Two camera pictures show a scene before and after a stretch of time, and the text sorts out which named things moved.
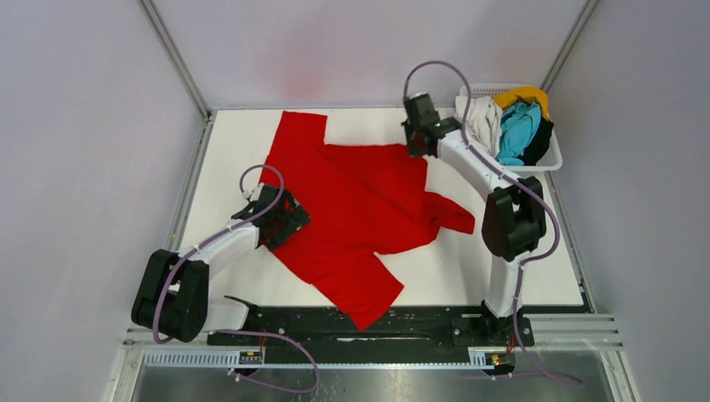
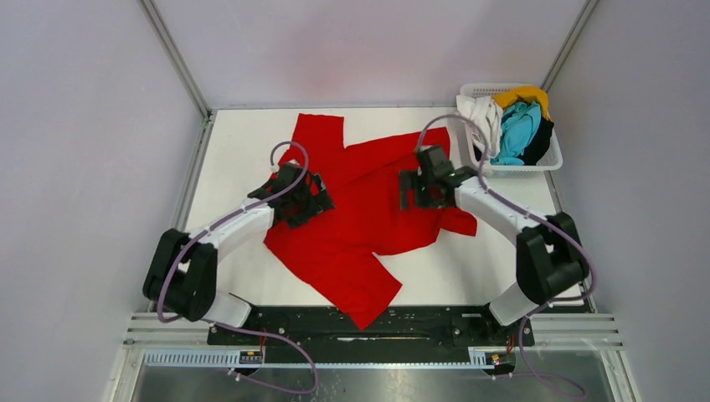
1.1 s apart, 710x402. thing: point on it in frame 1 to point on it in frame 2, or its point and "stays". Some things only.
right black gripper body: [414, 147] to [432, 201]
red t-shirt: [362, 200] stays
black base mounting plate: [442, 331] stays
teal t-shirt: [519, 123] stays
